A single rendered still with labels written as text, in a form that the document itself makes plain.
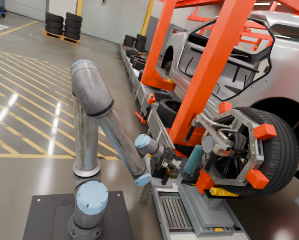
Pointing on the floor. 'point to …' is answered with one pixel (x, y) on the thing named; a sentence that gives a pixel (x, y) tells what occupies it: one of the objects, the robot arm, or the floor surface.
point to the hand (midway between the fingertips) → (176, 165)
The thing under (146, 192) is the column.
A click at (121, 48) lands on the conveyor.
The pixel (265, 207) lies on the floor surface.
